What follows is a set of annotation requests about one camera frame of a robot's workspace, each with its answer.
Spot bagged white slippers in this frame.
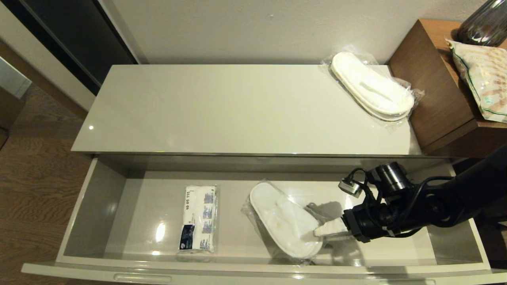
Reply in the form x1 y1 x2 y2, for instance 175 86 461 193
323 47 424 129
242 180 337 265

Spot glossy white cabinet drawer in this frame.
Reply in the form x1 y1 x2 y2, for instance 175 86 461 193
22 156 507 285

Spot white tissue packet blue print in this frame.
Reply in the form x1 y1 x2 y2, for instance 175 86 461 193
178 186 219 254

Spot brown wooden side table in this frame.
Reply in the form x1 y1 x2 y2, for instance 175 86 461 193
388 19 507 159

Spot green-trimmed snack bag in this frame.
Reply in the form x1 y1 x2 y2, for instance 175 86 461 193
446 39 507 124

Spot dark ribbed glass vase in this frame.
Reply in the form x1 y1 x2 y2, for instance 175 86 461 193
457 0 507 47

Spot dark glass sliding door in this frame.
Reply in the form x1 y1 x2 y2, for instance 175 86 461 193
2 0 139 96

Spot white box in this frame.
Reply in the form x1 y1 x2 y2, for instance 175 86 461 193
0 57 32 99

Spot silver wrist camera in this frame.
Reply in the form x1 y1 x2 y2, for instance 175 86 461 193
338 177 364 198

